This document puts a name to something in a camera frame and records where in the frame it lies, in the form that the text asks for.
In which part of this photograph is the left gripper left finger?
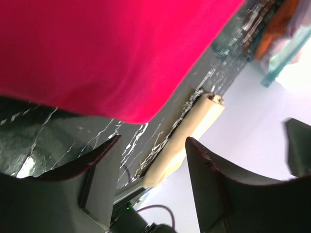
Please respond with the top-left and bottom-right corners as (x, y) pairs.
(0, 135), (121, 233)

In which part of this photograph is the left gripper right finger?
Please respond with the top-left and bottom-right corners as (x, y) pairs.
(185, 137), (311, 233)

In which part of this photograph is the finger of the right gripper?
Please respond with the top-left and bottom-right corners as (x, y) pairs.
(284, 118), (311, 177)

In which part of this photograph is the red t shirt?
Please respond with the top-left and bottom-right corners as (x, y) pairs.
(0, 0), (243, 124)

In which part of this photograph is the folded beige t shirt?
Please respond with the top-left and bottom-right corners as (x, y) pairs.
(142, 92), (225, 188)

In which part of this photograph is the teal laundry basket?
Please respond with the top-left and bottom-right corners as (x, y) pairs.
(253, 0), (311, 87)

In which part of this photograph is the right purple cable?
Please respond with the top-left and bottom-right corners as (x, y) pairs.
(137, 205), (177, 229)

